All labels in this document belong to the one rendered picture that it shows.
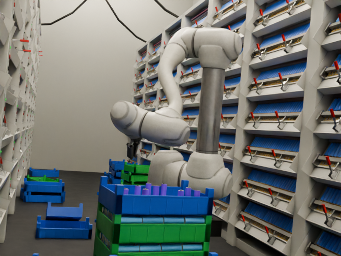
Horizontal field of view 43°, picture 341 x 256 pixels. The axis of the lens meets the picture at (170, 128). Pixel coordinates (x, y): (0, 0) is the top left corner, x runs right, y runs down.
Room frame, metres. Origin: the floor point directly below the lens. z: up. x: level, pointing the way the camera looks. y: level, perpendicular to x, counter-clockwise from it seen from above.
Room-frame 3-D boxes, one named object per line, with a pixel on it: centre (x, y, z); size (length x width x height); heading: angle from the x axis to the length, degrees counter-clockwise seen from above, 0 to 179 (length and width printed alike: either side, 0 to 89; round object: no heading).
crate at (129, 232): (1.34, 0.03, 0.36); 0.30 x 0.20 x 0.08; 113
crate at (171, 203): (1.34, 0.03, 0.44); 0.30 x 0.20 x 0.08; 113
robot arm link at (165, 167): (2.05, 0.00, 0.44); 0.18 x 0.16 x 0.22; 64
